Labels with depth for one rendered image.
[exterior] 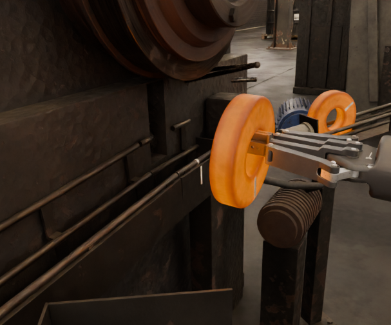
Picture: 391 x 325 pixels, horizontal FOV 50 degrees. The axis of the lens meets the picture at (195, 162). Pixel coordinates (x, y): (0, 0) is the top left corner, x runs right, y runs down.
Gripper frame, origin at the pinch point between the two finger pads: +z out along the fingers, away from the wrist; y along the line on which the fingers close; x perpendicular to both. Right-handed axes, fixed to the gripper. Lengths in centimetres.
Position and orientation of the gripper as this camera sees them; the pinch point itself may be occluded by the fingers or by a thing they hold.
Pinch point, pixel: (245, 140)
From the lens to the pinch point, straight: 57.6
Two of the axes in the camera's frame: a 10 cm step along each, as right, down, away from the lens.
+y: 4.9, -3.3, 8.1
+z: -8.7, -2.0, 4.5
